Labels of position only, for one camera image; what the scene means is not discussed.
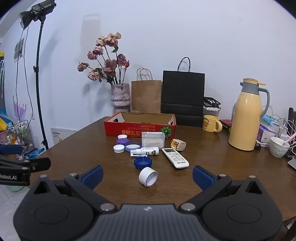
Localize small red box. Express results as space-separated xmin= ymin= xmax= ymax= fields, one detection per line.
xmin=220 ymin=119 xmax=233 ymax=132

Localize blue screw cap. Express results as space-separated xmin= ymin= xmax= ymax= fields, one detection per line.
xmin=134 ymin=157 xmax=152 ymax=168

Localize white remote control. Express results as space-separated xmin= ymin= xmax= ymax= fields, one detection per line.
xmin=162 ymin=148 xmax=189 ymax=169

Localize light blue packet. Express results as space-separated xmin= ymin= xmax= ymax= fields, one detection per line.
xmin=261 ymin=115 xmax=281 ymax=127

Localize dried pink flowers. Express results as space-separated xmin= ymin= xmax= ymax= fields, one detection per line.
xmin=77 ymin=32 xmax=130 ymax=85

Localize yellow thermos jug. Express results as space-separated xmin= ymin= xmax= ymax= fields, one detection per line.
xmin=228 ymin=78 xmax=270 ymax=151

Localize white spray bottle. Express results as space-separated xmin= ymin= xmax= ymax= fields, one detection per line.
xmin=130 ymin=147 xmax=159 ymax=157

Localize red cardboard box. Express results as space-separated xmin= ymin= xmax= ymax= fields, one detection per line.
xmin=104 ymin=112 xmax=177 ymax=142

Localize white flat box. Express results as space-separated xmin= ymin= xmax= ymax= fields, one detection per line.
xmin=50 ymin=127 xmax=78 ymax=146

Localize mottled purple ceramic vase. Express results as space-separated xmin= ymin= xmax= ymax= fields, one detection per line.
xmin=110 ymin=83 xmax=130 ymax=114

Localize white charging cables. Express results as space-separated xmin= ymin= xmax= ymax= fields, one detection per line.
xmin=269 ymin=113 xmax=296 ymax=144

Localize blue-rimmed white lid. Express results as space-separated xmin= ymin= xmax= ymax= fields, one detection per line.
xmin=124 ymin=142 xmax=142 ymax=153

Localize yellow bear mug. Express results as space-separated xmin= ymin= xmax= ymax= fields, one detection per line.
xmin=203 ymin=115 xmax=223 ymax=133

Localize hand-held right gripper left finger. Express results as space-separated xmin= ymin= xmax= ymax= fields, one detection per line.
xmin=30 ymin=165 xmax=117 ymax=213

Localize pink spoon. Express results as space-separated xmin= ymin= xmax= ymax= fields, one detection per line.
xmin=283 ymin=133 xmax=296 ymax=145

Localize white and yellow gadget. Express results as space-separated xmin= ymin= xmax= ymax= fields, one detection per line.
xmin=170 ymin=138 xmax=186 ymax=151

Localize white tape roll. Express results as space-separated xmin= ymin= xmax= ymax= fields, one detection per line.
xmin=138 ymin=167 xmax=159 ymax=187

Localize wooden chair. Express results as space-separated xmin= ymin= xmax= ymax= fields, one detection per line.
xmin=288 ymin=107 xmax=296 ymax=130

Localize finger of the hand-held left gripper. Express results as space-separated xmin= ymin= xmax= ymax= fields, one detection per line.
xmin=0 ymin=144 xmax=24 ymax=156
xmin=0 ymin=157 xmax=51 ymax=174

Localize brown paper bag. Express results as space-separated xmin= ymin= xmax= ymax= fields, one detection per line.
xmin=131 ymin=68 xmax=162 ymax=114

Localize clear cotton swab box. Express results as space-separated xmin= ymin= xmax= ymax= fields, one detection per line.
xmin=141 ymin=132 xmax=165 ymax=148

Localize black light stand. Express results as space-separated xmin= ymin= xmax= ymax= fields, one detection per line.
xmin=33 ymin=20 xmax=49 ymax=151

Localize white dimpled cup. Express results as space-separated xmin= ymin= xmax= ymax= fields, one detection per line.
xmin=270 ymin=137 xmax=290 ymax=158

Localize purple plastic hanger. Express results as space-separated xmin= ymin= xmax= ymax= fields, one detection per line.
xmin=13 ymin=95 xmax=27 ymax=121

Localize storage rack with packets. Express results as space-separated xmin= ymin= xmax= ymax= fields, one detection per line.
xmin=0 ymin=113 xmax=35 ymax=160

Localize plastic container with black clips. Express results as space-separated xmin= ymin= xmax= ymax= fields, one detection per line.
xmin=203 ymin=96 xmax=221 ymax=117

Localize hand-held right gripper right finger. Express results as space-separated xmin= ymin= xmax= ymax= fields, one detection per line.
xmin=179 ymin=165 xmax=267 ymax=213

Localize wall poster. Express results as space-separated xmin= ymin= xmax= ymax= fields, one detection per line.
xmin=14 ymin=38 xmax=25 ymax=63

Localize black light cable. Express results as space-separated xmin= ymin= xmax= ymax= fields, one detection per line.
xmin=13 ymin=27 xmax=36 ymax=121

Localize black paper bag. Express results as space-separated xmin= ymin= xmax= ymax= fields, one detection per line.
xmin=161 ymin=57 xmax=205 ymax=127

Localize black studio light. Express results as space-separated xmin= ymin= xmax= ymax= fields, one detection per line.
xmin=18 ymin=0 xmax=57 ymax=29

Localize purple tissue pack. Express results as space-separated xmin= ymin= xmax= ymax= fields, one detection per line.
xmin=257 ymin=124 xmax=277 ymax=142

